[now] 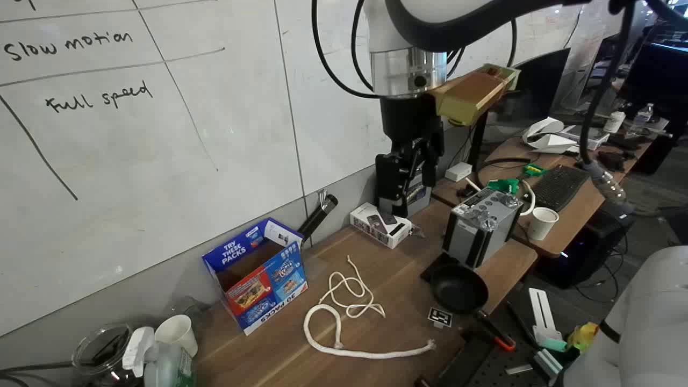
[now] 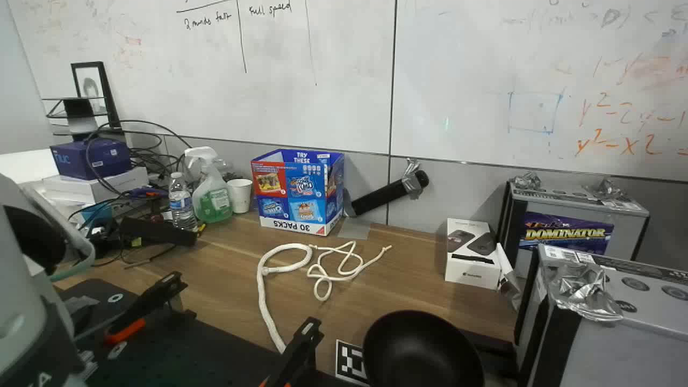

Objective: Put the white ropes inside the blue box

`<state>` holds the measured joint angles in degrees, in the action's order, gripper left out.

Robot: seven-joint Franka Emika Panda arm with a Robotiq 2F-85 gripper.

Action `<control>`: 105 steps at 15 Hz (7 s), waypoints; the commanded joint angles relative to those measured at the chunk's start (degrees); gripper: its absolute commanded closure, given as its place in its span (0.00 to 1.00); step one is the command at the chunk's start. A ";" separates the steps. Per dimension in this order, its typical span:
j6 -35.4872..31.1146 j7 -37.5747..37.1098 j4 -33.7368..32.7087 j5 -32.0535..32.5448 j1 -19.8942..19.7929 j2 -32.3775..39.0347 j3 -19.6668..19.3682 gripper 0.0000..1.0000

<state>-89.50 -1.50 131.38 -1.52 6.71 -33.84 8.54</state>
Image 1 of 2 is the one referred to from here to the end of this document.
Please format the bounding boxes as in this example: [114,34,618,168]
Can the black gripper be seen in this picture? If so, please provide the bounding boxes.
[374,93,446,220]

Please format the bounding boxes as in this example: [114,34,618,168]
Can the white tube lamp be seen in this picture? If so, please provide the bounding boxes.
[526,285,566,349]

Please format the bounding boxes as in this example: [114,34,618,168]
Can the white phone box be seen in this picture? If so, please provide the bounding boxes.
[348,201,416,252]

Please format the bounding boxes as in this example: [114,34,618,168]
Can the black white fiducial tag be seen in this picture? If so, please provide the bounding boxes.
[425,305,455,331]

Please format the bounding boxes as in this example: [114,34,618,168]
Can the black perforated board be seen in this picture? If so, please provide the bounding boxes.
[419,315,548,387]

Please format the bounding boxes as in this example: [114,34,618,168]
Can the white paper cup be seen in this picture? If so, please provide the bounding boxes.
[526,205,560,245]

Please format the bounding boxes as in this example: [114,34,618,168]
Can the yellow green bottle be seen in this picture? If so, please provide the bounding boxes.
[563,321,602,355]

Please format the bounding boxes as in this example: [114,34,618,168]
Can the black orange clamp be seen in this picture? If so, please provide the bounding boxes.
[471,311,519,355]

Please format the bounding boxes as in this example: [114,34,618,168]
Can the black corrugated hose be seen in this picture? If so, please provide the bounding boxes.
[578,0,639,212]

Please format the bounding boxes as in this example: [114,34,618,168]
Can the grey silver battery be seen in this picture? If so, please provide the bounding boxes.
[440,188,526,271]

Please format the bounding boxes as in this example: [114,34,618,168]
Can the green plastic clip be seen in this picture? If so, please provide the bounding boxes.
[488,176,523,199]
[520,162,548,182]

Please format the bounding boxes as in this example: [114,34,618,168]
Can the black keyboard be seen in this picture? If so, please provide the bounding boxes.
[529,163,592,215]

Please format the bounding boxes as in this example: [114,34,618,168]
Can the blue cardboard snack box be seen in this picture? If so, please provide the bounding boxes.
[202,218,311,337]

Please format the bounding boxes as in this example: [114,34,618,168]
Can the thick white rope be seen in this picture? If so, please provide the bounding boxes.
[301,302,439,362]

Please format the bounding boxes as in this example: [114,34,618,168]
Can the black monitor pole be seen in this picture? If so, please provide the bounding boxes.
[467,113,491,189]

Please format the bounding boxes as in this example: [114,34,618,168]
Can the white crumpled papers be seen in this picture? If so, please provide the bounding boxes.
[520,115,582,158]

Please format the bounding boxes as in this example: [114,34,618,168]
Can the black handheld tool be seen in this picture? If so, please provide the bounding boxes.
[295,192,339,243]

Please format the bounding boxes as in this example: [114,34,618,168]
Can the yellow wrist camera bar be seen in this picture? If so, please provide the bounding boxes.
[429,63,523,129]

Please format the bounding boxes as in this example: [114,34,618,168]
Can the white power adapter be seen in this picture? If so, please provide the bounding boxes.
[442,162,476,186]

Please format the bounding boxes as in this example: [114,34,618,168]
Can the black computer case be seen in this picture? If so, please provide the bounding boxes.
[535,213,634,290]

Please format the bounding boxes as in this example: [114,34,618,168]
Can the black bowl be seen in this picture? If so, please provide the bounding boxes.
[419,254,492,317]

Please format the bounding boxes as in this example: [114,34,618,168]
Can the clear glass jar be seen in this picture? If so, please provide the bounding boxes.
[69,324,135,387]

